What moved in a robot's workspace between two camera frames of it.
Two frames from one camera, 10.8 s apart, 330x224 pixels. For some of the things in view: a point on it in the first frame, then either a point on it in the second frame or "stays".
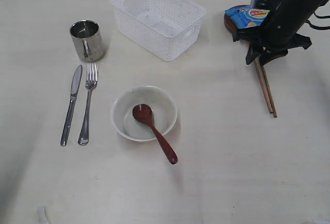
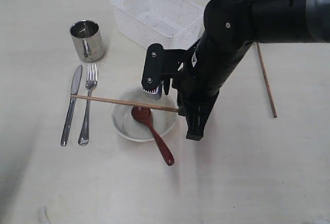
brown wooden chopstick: (271, 99) stays
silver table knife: (76, 85) stays
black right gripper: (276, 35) → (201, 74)
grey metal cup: (88, 41) stays
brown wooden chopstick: (264, 85) → (174, 109)
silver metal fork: (90, 85) stays
